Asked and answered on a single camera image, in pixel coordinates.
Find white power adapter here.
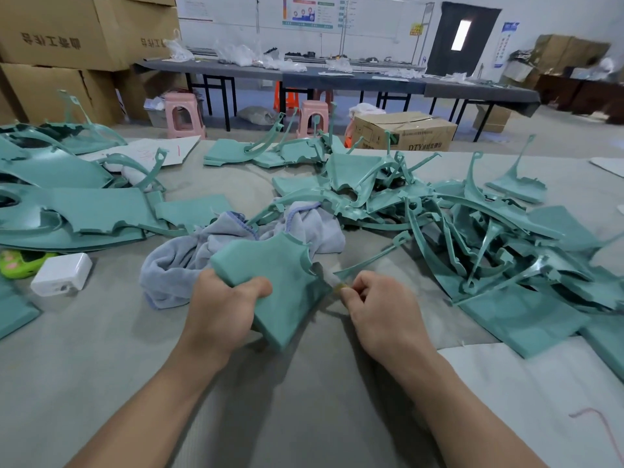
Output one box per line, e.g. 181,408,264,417
30,252,95,297

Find heap of clear plastic bags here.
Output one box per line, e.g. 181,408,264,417
161,38,308,72

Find person's right forearm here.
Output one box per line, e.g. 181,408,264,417
395,350,547,468

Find pink plastic stool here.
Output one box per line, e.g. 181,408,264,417
162,91,207,140
297,99,331,139

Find dark door with window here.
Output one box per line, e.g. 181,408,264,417
426,1,502,77

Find person's left forearm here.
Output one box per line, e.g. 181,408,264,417
66,346,230,468

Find colourful wall poster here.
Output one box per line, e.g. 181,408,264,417
283,0,343,30

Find green and yellow gadget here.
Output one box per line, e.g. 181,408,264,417
0,249,58,280

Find person's left hand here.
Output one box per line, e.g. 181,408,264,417
175,266,274,371

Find brown cardboard box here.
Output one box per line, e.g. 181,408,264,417
348,110,458,152

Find white paper sheet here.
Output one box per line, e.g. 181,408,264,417
83,134,201,172

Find orange object under table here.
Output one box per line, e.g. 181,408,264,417
272,83,298,115

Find long grey work table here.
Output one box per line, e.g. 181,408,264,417
135,59,542,142

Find person's right hand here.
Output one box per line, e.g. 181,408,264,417
339,270,435,381

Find stack of brown cardboard boxes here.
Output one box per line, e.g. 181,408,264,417
0,0,183,125

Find grey-blue wiping cloth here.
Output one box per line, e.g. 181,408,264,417
139,200,347,310

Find single green plastic part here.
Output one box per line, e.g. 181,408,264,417
209,229,415,350

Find pile of green plastic parts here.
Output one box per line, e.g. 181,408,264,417
0,89,624,381

